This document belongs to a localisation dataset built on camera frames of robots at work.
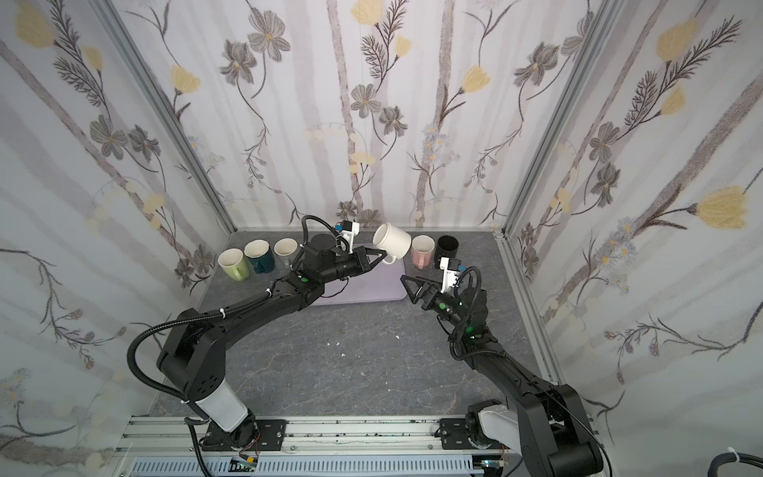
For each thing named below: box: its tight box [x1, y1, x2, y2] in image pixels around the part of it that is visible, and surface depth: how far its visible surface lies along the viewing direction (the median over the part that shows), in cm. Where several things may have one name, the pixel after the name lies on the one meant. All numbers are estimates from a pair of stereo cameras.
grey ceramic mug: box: [273, 237, 299, 271], surface depth 104 cm
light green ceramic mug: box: [217, 247, 250, 282], surface depth 100 cm
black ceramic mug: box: [435, 234, 459, 270], surface depth 107 cm
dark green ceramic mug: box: [243, 238, 276, 275], surface depth 103 cm
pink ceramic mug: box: [411, 234, 436, 271], surface depth 104 cm
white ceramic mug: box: [372, 222, 413, 266], surface depth 82 cm
